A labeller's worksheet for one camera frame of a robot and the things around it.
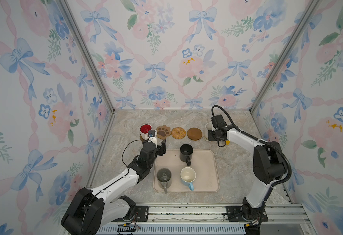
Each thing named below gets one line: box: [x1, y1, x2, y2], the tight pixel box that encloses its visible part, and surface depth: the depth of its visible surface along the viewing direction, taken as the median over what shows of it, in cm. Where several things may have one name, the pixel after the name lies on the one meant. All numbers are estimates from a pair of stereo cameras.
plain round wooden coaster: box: [186, 127, 203, 141], surface depth 108 cm
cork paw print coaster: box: [155, 124, 172, 140], surface depth 109 cm
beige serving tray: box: [152, 149, 220, 193], surface depth 89 cm
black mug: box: [179, 143, 194, 167], surface depth 90 cm
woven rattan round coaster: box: [171, 126, 187, 140], surface depth 108 cm
